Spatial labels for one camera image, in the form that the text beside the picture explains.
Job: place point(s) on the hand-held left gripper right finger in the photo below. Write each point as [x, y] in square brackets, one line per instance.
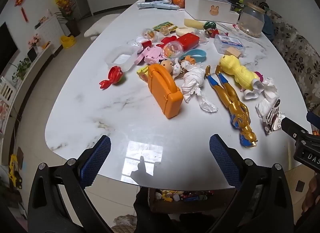
[222, 157]

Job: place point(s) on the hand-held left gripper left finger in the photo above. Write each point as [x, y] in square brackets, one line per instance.
[98, 157]

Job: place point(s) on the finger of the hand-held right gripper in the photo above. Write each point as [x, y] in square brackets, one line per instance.
[314, 120]
[293, 126]

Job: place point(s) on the silver snack wrapper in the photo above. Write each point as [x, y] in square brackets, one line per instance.
[273, 120]

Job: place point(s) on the cardboard box of toys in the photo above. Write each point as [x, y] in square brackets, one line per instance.
[190, 198]

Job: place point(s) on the golden action figure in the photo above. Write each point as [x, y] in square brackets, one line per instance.
[232, 97]

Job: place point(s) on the yellow caterpillar toy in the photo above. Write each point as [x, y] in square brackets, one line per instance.
[237, 70]

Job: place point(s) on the long white tissue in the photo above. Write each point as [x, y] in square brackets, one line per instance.
[192, 82]

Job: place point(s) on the orange toy case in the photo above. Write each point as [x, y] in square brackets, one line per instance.
[162, 90]

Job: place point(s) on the wooden block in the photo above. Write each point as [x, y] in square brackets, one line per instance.
[235, 52]

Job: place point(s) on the translucent white plastic container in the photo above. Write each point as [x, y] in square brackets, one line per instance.
[120, 59]

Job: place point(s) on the small orange-haired figure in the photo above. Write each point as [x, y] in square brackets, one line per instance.
[189, 60]

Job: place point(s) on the clear box with blue label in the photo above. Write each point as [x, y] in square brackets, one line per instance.
[230, 42]

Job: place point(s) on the blue wristband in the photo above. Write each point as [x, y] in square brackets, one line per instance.
[197, 55]

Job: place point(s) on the small doll head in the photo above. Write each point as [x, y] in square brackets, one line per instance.
[167, 65]

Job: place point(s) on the large clear capsule with toy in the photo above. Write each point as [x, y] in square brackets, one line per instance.
[172, 50]

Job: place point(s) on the white spotted toy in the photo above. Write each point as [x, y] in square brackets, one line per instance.
[141, 45]

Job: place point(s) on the red oblong case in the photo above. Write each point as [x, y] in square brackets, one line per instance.
[188, 41]

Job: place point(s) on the clear plastic cup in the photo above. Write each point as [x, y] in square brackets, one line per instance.
[203, 37]

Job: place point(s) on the red plastic toy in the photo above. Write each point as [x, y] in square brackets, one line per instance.
[169, 40]

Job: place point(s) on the green red snack wrapper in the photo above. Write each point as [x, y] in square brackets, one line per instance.
[209, 28]

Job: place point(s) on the cream round holder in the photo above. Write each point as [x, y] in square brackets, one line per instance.
[185, 31]

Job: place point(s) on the small clear capsule ball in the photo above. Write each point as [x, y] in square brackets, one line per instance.
[165, 30]
[148, 34]

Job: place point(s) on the green yellow snack packet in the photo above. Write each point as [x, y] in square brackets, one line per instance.
[165, 26]

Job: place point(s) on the white box with rabbit sticker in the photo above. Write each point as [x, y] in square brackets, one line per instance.
[207, 7]

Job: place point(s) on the person's right hand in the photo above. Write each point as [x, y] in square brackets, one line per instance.
[313, 195]

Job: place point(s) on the plain cardboard box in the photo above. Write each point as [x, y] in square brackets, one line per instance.
[297, 185]

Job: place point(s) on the floral sofa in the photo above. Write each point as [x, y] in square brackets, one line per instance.
[300, 55]

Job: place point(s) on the beige fuzzy slipper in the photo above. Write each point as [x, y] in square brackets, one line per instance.
[123, 223]

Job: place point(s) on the yellow toy excavator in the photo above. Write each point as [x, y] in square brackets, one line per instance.
[15, 170]

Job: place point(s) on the white low console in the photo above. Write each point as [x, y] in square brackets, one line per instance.
[32, 72]

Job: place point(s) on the clear glass jar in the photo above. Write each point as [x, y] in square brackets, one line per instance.
[251, 21]

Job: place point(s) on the green trailing plant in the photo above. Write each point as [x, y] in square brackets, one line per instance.
[22, 69]

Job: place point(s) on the clear ruler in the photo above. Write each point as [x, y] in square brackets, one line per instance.
[226, 27]

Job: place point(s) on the yellow potty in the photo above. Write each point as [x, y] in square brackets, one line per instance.
[67, 41]

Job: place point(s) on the white cushioned bench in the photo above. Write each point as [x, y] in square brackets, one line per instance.
[100, 26]

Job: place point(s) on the pink flowers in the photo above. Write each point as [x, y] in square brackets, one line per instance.
[34, 40]

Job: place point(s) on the white cabinet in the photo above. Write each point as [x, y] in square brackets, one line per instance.
[51, 30]

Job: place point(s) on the green black bag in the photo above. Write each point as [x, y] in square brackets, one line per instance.
[238, 1]

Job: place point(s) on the black television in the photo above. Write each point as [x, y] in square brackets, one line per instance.
[6, 47]

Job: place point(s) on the yellow flowers in pot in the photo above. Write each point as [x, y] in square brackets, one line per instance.
[66, 7]

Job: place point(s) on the orange fruit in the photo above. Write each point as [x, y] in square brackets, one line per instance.
[178, 0]

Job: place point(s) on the light blue toy gun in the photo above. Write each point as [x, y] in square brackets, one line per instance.
[157, 5]

